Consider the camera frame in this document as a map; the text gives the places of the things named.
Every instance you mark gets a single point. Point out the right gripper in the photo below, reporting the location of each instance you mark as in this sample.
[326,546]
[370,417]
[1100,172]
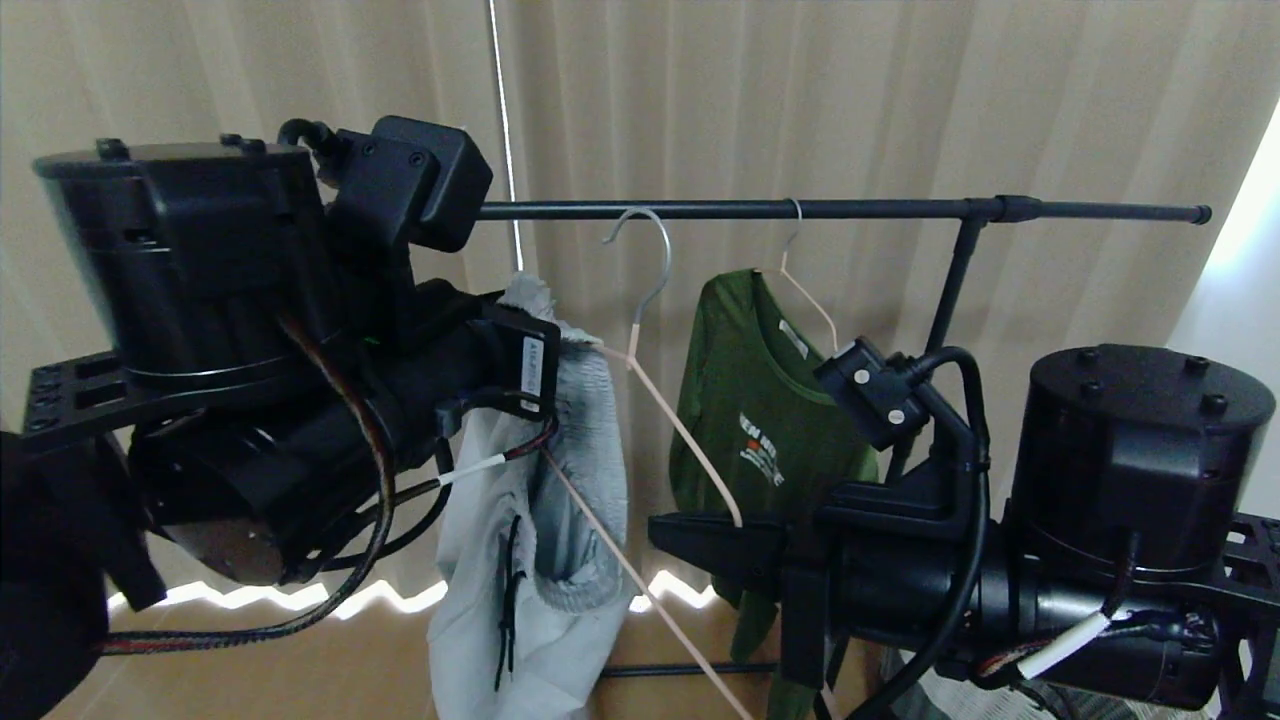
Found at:
[900,590]

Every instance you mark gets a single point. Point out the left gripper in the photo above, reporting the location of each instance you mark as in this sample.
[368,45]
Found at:
[300,470]

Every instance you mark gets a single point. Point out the pink clothes hanger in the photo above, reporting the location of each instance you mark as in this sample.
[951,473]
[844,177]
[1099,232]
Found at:
[810,300]
[690,440]

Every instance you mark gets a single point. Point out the green long-sleeved shirt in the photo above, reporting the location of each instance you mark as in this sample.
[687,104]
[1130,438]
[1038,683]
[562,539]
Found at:
[740,380]

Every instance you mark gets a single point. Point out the pale blue-grey garment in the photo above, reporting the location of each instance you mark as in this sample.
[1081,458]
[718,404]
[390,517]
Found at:
[560,620]

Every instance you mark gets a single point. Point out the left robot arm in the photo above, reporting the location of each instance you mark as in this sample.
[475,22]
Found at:
[190,260]

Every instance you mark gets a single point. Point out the white laundry basket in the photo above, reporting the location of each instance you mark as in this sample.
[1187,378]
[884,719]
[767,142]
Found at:
[1000,705]

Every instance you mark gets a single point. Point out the black clothes rack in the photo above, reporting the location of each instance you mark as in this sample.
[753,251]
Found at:
[900,209]

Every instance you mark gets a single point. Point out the beige curtain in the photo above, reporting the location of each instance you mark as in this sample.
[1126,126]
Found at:
[800,100]

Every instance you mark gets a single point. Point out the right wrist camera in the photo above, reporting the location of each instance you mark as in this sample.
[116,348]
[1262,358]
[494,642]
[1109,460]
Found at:
[870,395]

